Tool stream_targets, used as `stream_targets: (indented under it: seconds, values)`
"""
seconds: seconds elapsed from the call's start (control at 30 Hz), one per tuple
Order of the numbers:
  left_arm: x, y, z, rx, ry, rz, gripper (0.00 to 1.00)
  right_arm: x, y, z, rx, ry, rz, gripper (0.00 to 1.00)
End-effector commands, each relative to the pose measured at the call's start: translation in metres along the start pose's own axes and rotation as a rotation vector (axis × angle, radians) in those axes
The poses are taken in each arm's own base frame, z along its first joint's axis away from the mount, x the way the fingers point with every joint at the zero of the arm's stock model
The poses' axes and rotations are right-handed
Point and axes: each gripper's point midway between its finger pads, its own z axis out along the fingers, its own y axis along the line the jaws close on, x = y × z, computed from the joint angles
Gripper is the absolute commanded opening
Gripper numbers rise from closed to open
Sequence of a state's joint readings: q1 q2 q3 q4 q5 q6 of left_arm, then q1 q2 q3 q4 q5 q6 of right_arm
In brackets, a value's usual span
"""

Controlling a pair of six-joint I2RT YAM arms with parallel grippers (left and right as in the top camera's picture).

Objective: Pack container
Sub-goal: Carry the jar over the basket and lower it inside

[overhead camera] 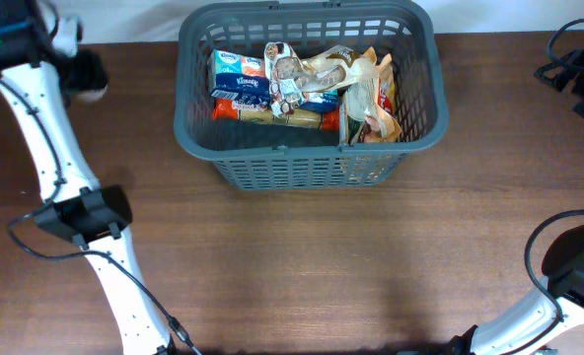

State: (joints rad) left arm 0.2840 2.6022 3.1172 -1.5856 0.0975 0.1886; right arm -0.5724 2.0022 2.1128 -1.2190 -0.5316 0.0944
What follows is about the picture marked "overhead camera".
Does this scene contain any orange spaghetti packet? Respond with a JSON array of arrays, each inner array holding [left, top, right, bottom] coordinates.
[[212, 99, 340, 132]]

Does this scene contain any blue tissue multipack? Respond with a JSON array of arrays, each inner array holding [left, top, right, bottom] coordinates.
[[208, 50, 338, 113]]

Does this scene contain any sliced bread paper bag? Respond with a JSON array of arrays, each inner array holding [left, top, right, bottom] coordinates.
[[263, 42, 378, 117]]

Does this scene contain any beige snack bag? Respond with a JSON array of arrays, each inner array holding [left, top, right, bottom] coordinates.
[[339, 47, 402, 145]]

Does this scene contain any green lid jar white label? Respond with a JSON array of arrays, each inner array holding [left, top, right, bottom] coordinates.
[[75, 85, 109, 104]]

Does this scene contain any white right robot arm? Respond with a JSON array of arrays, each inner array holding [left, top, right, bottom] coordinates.
[[441, 48, 584, 355]]

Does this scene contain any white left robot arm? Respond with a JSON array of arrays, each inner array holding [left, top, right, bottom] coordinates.
[[0, 0, 186, 354]]

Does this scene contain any grey plastic basket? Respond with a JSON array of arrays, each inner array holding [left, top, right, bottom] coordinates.
[[174, 0, 449, 190]]

